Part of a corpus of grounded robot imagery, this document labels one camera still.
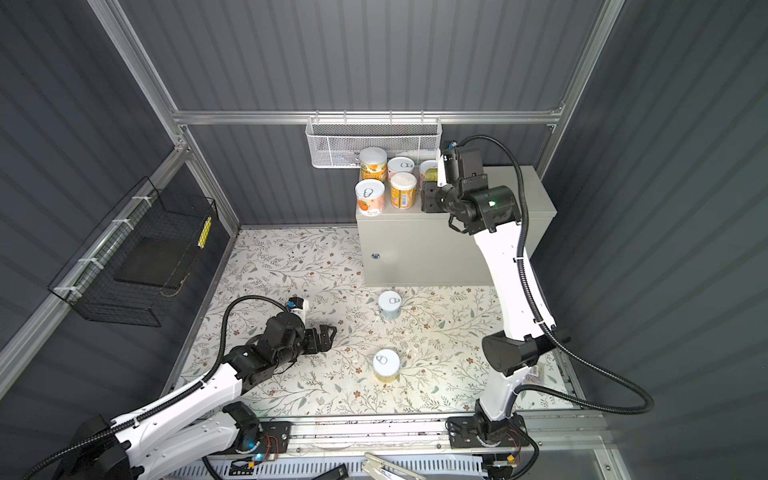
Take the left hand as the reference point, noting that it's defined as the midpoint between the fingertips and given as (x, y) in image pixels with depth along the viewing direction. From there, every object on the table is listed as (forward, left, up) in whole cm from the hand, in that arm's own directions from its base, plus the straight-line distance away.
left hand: (324, 330), depth 83 cm
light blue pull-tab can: (+9, -19, -3) cm, 21 cm away
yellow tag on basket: (+23, +33, +17) cm, 43 cm away
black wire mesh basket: (+8, +45, +20) cm, 50 cm away
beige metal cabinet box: (+33, -27, -4) cm, 43 cm away
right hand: (+17, -30, +33) cm, 48 cm away
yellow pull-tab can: (-9, -17, -4) cm, 20 cm away
